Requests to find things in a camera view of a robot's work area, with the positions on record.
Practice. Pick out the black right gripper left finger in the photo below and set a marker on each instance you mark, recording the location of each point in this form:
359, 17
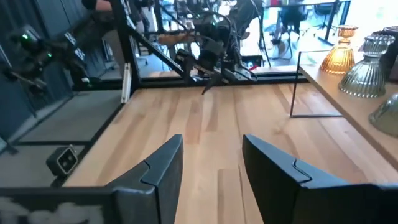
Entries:
161, 186

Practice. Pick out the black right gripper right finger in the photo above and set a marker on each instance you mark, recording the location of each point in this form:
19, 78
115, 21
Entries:
280, 189

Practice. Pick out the green glass candlestick holder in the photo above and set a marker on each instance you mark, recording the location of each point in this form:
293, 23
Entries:
367, 74
387, 118

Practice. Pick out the wooden shelf black metal legs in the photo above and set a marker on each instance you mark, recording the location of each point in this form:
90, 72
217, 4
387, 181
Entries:
348, 102

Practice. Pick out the black background robot arm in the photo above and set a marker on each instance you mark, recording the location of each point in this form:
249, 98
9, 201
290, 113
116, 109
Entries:
31, 46

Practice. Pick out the background desk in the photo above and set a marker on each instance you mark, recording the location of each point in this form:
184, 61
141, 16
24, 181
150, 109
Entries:
329, 18

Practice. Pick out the black office chair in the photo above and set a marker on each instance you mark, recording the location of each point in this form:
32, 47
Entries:
289, 21

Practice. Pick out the small black table camera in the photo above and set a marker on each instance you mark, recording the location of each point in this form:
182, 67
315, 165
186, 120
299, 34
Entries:
62, 160

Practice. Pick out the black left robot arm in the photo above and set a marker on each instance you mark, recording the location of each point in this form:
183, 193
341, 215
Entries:
217, 28

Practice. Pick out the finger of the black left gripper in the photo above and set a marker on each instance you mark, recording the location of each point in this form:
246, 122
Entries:
212, 84
241, 74

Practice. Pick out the amber glass candlestick holder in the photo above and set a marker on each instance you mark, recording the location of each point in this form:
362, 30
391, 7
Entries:
339, 56

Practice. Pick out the black metal table frame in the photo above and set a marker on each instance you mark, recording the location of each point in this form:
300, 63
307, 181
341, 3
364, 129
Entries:
124, 46

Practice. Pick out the person's forearm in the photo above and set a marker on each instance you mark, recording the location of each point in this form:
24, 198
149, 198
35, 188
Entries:
102, 4

